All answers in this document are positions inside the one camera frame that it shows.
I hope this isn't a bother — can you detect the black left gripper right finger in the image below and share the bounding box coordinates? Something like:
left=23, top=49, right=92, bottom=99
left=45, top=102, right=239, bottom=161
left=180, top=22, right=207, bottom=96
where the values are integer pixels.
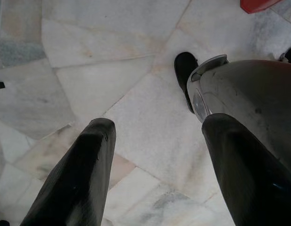
left=201, top=113, right=291, bottom=226

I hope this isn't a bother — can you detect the silver robot right leg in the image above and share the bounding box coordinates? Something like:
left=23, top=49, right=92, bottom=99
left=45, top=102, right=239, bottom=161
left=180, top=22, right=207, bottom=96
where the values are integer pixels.
left=280, top=46, right=291, bottom=64

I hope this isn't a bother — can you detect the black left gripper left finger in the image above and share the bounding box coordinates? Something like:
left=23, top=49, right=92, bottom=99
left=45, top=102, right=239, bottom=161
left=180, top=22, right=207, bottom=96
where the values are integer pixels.
left=19, top=117, right=117, bottom=226

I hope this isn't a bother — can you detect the red plastic stool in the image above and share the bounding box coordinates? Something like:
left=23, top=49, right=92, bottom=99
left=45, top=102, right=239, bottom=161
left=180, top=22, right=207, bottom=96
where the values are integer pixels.
left=239, top=0, right=284, bottom=15

